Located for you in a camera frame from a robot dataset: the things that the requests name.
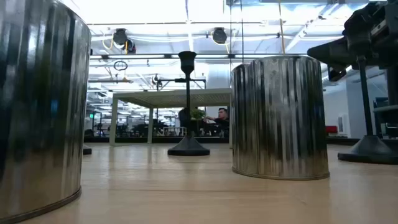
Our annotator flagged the small green background plant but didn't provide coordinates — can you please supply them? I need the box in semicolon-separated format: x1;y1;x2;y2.
191;108;206;121

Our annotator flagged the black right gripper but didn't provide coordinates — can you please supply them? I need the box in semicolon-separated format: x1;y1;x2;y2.
307;0;398;82

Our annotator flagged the black aluminium table frame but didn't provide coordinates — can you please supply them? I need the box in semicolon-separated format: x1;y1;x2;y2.
83;136;361;146

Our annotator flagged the mint green perforated shelf riser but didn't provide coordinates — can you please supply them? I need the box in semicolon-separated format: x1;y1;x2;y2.
108;88;233;147

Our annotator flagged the person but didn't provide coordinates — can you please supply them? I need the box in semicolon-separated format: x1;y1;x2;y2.
203;107;230;138

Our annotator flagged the green ring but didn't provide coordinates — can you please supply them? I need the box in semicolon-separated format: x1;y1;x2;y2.
0;0;92;224

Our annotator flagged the silver ribbed glass candle holder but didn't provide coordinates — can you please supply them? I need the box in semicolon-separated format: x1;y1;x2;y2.
231;55;330;181

